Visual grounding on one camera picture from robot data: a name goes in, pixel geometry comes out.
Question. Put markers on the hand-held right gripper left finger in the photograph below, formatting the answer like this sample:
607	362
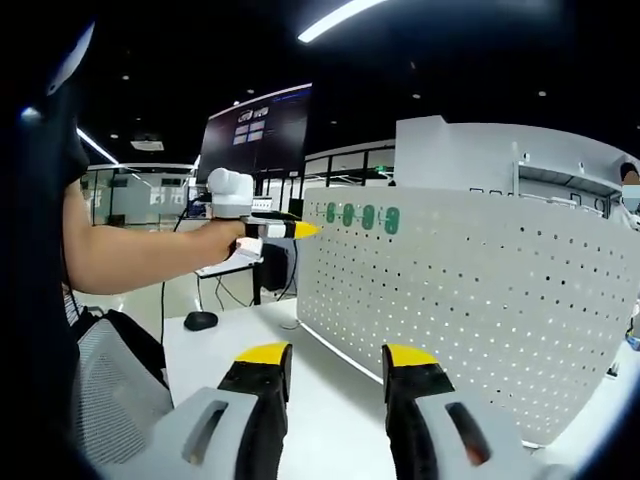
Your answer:
265	415

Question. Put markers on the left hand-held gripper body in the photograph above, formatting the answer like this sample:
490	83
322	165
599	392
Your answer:
230	197

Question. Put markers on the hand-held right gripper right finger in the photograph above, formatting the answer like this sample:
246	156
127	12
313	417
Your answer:
405	425

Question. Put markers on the white perforated mounting plate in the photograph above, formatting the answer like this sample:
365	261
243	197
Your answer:
475	300

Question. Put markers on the person's left hand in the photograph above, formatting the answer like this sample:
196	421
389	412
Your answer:
220	240

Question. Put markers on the black computer box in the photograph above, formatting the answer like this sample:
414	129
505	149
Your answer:
274	267

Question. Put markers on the white side desk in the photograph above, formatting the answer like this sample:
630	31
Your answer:
225	270

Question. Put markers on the black computer mouse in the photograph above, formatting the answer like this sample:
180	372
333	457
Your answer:
200	321

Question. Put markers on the ceiling light strip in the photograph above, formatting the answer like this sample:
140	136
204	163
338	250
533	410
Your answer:
330	22
97	145

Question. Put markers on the dark cloth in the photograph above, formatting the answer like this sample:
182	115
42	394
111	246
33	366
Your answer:
140	345

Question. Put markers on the white mesh office chair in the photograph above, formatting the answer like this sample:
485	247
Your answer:
115	390

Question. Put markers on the white partition panel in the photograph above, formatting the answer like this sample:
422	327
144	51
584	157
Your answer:
450	150

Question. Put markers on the person's dark shirt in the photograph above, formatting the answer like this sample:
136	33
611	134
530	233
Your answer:
40	225

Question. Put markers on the white chest-worn device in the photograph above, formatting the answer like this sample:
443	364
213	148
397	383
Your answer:
70	60

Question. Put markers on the grey metal shelf rack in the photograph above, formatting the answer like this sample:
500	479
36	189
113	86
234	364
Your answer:
565	177

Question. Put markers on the large dark wall screen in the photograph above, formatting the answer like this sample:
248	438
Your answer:
255	135

